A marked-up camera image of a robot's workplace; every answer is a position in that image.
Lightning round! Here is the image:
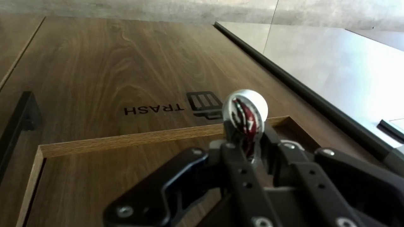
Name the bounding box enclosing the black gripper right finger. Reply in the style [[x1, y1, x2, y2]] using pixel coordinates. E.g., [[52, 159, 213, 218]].
[[262, 128, 363, 227]]

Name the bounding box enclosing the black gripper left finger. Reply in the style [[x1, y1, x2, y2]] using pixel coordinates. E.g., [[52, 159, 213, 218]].
[[220, 142, 281, 227]]

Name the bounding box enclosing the black drawer handle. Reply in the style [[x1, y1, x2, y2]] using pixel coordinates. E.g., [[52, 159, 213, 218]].
[[0, 91, 41, 180]]

